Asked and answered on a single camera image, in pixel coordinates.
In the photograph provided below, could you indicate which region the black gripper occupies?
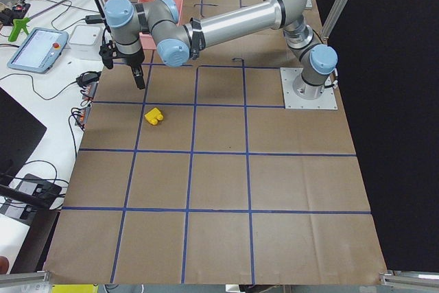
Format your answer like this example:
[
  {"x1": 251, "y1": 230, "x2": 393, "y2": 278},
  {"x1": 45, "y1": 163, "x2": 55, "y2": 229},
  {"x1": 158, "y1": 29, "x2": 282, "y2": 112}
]
[{"x1": 99, "y1": 40, "x2": 145, "y2": 90}]

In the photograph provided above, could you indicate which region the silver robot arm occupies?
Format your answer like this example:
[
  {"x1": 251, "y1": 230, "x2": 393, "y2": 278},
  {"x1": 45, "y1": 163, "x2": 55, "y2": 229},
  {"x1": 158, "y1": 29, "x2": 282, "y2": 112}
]
[{"x1": 99, "y1": 0, "x2": 337, "y2": 100}]

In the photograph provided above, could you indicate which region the pink plastic box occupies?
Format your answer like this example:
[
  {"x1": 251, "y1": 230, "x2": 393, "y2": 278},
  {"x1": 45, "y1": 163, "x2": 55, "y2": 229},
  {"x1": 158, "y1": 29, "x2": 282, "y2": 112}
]
[{"x1": 137, "y1": 0, "x2": 185, "y2": 51}]

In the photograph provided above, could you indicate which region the white square box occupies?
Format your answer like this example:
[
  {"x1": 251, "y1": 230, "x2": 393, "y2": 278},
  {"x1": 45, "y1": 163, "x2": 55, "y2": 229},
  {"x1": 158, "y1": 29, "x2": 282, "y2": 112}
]
[{"x1": 69, "y1": 25, "x2": 103, "y2": 50}]

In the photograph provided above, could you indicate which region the yellow toy block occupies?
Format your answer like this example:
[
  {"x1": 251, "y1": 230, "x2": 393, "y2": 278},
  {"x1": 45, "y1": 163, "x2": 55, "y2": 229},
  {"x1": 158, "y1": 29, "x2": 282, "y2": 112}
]
[{"x1": 144, "y1": 108, "x2": 164, "y2": 126}]

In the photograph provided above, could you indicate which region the teach pendant tablet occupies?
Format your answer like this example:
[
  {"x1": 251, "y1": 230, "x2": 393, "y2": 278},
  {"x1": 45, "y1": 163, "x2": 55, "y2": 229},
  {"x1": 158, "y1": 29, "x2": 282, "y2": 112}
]
[{"x1": 7, "y1": 27, "x2": 69, "y2": 73}]

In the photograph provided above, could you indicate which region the green handled grabber tool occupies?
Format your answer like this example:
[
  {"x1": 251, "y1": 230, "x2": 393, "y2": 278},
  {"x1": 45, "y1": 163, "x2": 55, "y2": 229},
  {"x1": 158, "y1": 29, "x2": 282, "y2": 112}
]
[{"x1": 8, "y1": 0, "x2": 69, "y2": 42}]

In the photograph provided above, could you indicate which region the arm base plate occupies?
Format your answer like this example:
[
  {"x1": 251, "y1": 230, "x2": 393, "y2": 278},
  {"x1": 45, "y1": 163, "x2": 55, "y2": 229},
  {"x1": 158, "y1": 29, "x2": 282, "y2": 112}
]
[{"x1": 280, "y1": 67, "x2": 338, "y2": 110}]

